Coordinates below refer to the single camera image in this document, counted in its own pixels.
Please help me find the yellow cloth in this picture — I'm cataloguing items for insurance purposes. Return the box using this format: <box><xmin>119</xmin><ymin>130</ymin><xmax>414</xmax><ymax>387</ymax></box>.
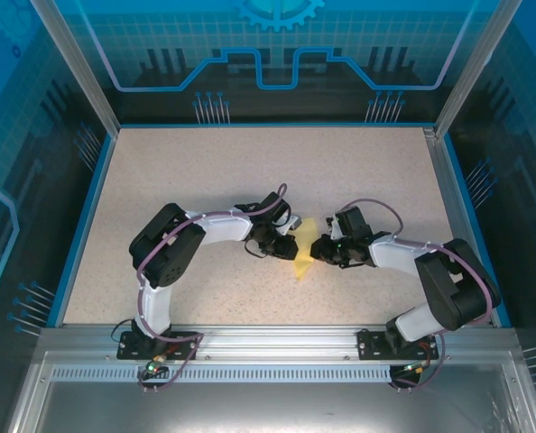
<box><xmin>291</xmin><ymin>216</ymin><xmax>319</xmax><ymax>281</ymax></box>

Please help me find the blue table edge strip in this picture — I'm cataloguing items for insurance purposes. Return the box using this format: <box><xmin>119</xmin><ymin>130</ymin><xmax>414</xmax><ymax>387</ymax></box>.
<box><xmin>53</xmin><ymin>133</ymin><xmax>118</xmax><ymax>328</ymax></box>
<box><xmin>441</xmin><ymin>134</ymin><xmax>512</xmax><ymax>328</ymax></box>

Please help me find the small adapter with green light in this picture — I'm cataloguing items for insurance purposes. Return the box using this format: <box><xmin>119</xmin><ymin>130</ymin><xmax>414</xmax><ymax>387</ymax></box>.
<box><xmin>143</xmin><ymin>355</ymin><xmax>168</xmax><ymax>376</ymax></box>
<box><xmin>401</xmin><ymin>360</ymin><xmax>433</xmax><ymax>376</ymax></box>

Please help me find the shiny metal tray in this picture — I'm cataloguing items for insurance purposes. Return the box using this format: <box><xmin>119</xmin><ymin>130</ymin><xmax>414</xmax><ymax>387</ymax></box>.
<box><xmin>5</xmin><ymin>351</ymin><xmax>536</xmax><ymax>433</ymax></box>

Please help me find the long aluminium mounting rail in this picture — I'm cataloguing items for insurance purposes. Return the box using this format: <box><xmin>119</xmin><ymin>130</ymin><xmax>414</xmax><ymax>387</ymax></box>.
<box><xmin>37</xmin><ymin>323</ymin><xmax>522</xmax><ymax>362</ymax></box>

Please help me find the aluminium side rail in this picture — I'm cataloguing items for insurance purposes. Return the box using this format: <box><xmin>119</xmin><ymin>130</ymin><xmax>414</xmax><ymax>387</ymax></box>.
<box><xmin>423</xmin><ymin>127</ymin><xmax>499</xmax><ymax>327</ymax></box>

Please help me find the slotted metal cable duct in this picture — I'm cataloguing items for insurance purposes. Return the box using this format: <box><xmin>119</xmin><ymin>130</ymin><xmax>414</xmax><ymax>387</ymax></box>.
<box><xmin>49</xmin><ymin>364</ymin><xmax>398</xmax><ymax>383</ymax></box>

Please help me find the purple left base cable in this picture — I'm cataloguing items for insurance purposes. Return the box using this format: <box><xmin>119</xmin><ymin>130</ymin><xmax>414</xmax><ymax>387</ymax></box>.
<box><xmin>136</xmin><ymin>336</ymin><xmax>205</xmax><ymax>394</ymax></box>

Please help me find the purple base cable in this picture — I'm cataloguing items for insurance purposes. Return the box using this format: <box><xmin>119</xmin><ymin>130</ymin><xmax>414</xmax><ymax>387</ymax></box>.
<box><xmin>136</xmin><ymin>336</ymin><xmax>205</xmax><ymax>394</ymax></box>
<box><xmin>387</xmin><ymin>336</ymin><xmax>448</xmax><ymax>394</ymax></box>

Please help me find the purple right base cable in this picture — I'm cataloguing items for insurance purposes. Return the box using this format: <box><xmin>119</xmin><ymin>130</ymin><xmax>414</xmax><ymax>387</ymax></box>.
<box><xmin>387</xmin><ymin>336</ymin><xmax>448</xmax><ymax>394</ymax></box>

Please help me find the aluminium frame post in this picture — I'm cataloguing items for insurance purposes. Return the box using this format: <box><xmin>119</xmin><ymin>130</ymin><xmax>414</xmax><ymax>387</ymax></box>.
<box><xmin>432</xmin><ymin>0</ymin><xmax>522</xmax><ymax>137</ymax></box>
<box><xmin>28</xmin><ymin>0</ymin><xmax>120</xmax><ymax>135</ymax></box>

